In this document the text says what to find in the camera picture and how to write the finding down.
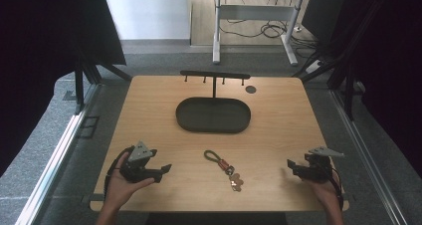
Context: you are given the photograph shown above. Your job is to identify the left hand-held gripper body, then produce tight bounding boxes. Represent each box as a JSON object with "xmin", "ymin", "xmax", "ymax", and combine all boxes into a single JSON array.
[{"xmin": 118, "ymin": 140, "xmax": 158, "ymax": 184}]

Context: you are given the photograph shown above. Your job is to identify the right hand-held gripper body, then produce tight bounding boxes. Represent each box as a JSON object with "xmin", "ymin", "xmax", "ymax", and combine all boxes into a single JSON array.
[{"xmin": 300, "ymin": 146, "xmax": 345, "ymax": 184}]

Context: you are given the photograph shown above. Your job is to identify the green cord keychain with charms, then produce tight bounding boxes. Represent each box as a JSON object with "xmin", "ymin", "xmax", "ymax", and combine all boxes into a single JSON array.
[{"xmin": 203, "ymin": 149, "xmax": 245, "ymax": 193}]

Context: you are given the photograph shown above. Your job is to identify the black key rack with tray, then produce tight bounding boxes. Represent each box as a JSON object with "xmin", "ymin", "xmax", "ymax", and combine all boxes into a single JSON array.
[{"xmin": 175, "ymin": 70, "xmax": 253, "ymax": 134}]

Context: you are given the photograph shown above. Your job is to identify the person's right hand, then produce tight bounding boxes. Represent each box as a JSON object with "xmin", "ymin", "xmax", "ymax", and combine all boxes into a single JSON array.
[{"xmin": 303, "ymin": 170, "xmax": 343, "ymax": 213}]

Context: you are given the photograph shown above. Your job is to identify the person's left hand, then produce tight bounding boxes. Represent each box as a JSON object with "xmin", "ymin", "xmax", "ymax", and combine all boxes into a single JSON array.
[{"xmin": 104, "ymin": 151, "xmax": 156, "ymax": 213}]

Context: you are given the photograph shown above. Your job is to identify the black metal stand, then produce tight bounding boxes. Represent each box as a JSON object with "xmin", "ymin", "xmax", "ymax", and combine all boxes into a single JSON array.
[
  {"xmin": 71, "ymin": 40, "xmax": 133, "ymax": 115},
  {"xmin": 292, "ymin": 0, "xmax": 382, "ymax": 121}
]

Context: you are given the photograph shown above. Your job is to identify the white power strip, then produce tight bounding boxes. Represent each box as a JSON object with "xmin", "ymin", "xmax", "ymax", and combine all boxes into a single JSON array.
[{"xmin": 304, "ymin": 60, "xmax": 324, "ymax": 75}]

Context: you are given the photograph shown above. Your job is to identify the black curtain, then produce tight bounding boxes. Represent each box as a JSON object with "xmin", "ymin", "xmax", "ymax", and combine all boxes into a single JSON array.
[
  {"xmin": 301, "ymin": 0, "xmax": 422, "ymax": 169},
  {"xmin": 0, "ymin": 0, "xmax": 127, "ymax": 178}
]

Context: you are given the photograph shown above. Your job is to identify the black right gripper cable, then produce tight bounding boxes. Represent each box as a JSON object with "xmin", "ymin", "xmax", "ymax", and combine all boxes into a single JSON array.
[{"xmin": 326, "ymin": 164, "xmax": 345, "ymax": 210}]

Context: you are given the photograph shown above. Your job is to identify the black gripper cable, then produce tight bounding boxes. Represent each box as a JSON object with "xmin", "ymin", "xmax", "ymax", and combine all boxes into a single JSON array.
[
  {"xmin": 104, "ymin": 145, "xmax": 136, "ymax": 200},
  {"xmin": 326, "ymin": 164, "xmax": 345, "ymax": 210}
]

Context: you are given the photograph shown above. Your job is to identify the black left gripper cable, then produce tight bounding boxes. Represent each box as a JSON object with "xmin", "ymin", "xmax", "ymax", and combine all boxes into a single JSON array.
[{"xmin": 104, "ymin": 145, "xmax": 136, "ymax": 200}]

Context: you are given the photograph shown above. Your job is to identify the aluminium frame rail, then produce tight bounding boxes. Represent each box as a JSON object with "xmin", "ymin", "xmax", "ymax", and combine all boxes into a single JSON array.
[
  {"xmin": 329, "ymin": 89, "xmax": 408, "ymax": 225},
  {"xmin": 14, "ymin": 82, "xmax": 103, "ymax": 225}
]

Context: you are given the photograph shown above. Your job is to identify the black floor cables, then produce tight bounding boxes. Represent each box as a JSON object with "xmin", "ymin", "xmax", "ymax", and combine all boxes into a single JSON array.
[{"xmin": 218, "ymin": 0, "xmax": 324, "ymax": 59}]

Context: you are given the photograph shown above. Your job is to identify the white metal desk frame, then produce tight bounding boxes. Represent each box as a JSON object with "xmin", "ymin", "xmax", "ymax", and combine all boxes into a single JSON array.
[{"xmin": 212, "ymin": 0, "xmax": 306, "ymax": 67}]

